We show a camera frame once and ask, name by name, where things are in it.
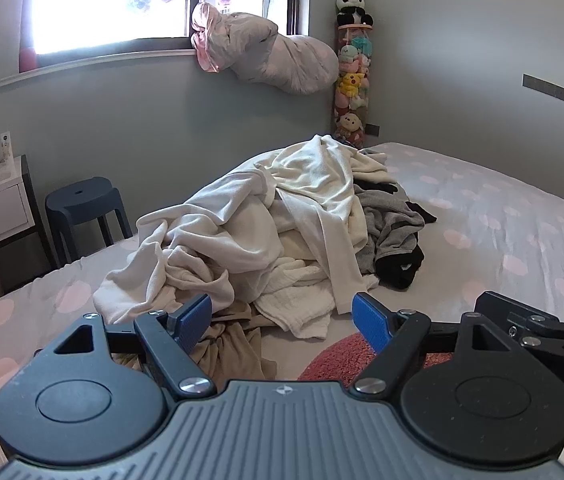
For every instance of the white cream tube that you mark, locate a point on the white cream tube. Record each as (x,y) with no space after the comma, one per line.
(6,147)

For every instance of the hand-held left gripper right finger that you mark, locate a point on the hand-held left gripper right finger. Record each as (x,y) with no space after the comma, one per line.
(369,322)

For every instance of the white waffle cloth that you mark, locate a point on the white waffle cloth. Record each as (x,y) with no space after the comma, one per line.
(297,305)

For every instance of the grey garment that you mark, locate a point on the grey garment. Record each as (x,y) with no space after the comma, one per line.
(387,220)

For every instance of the black garment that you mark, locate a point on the black garment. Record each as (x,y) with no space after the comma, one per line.
(402,265)

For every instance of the white garment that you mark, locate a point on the white garment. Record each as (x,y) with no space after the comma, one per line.
(201,230)

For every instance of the white window sill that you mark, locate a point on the white window sill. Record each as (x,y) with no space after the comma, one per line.
(91,62)

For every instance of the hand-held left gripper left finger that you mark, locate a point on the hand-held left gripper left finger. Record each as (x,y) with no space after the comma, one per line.
(194,320)

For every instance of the grey wall switch panel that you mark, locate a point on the grey wall switch panel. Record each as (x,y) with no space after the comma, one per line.
(549,89)

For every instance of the window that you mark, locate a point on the window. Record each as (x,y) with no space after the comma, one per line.
(86,0)

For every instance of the pink polka dot bed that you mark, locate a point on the pink polka dot bed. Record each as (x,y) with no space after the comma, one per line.
(487,200)

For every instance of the cream knit sweater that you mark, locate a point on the cream knit sweater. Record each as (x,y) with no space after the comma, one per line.
(322,170)

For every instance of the panda plush toy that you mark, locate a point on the panda plush toy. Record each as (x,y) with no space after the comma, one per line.
(352,7)

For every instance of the dark blue stool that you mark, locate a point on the dark blue stool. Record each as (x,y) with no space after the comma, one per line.
(81,195)

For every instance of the pink round mat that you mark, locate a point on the pink round mat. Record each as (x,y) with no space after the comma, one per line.
(332,360)

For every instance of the beige garment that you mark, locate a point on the beige garment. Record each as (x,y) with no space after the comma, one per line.
(232,345)

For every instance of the rolled pink dotted duvet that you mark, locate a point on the rolled pink dotted duvet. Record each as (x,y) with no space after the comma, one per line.
(282,55)

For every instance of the black wall outlet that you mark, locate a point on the black wall outlet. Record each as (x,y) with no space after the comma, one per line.
(372,130)

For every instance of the clear tube of plush toys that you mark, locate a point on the clear tube of plush toys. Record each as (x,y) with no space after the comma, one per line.
(352,85)

